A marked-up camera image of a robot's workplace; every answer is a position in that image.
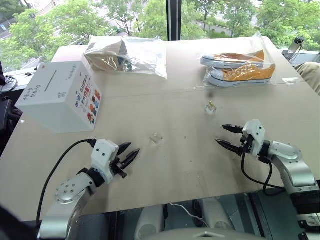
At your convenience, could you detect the white side desk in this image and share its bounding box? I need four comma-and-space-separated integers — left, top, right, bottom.
0, 65, 39, 94

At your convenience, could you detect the beige clothed person's leg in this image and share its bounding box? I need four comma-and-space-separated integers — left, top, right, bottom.
293, 61, 320, 96

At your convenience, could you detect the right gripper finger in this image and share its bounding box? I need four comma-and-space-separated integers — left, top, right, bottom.
222, 123, 244, 136
215, 138, 245, 157

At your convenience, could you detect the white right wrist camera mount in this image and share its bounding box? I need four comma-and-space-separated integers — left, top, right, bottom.
241, 119, 266, 157

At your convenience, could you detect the dark rounded shape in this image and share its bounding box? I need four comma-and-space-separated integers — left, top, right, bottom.
0, 204, 42, 240

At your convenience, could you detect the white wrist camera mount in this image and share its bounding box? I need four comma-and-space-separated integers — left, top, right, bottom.
90, 139, 120, 185
241, 119, 266, 157

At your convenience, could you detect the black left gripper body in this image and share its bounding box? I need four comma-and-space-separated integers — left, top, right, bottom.
109, 156, 128, 180

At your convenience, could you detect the clear plastic shoe bag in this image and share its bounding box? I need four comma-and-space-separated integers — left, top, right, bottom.
199, 31, 277, 89

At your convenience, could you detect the white cardboard box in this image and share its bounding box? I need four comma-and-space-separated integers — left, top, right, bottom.
14, 60, 104, 134

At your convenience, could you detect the grey robot torso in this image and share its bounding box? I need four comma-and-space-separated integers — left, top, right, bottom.
142, 225, 280, 240

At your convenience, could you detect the black webcam on stand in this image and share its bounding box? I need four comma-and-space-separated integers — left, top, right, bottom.
281, 36, 306, 61

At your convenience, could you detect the black chair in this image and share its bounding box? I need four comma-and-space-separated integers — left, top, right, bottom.
0, 96, 23, 132

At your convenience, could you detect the clear bag with brown item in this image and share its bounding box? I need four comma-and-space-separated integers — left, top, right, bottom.
83, 35, 168, 81

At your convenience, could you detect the white robot leg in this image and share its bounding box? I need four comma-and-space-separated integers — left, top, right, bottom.
199, 196, 236, 231
134, 204, 166, 240

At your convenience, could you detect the black window frame post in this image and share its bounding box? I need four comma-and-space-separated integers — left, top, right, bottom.
166, 0, 182, 42

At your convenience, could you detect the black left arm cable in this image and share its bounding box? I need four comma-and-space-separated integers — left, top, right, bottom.
36, 138, 97, 224

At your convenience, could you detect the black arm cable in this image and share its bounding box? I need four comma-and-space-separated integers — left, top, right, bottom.
36, 138, 97, 224
240, 149, 286, 190

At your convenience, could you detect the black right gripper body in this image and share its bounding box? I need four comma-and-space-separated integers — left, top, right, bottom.
238, 133, 253, 155

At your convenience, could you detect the orange canvas sneaker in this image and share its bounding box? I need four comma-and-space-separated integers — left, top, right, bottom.
200, 49, 266, 68
207, 62, 277, 88

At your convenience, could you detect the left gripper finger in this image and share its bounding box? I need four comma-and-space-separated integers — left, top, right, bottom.
121, 148, 141, 169
117, 142, 133, 157

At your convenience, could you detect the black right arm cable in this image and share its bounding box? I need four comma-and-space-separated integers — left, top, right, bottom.
240, 149, 286, 190

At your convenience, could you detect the thin white cable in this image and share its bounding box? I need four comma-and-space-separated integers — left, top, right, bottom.
169, 203, 204, 221

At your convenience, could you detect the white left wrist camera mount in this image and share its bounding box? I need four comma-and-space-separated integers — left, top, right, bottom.
90, 139, 120, 185

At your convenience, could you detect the small clear object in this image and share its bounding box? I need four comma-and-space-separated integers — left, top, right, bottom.
149, 132, 164, 146
204, 100, 217, 115

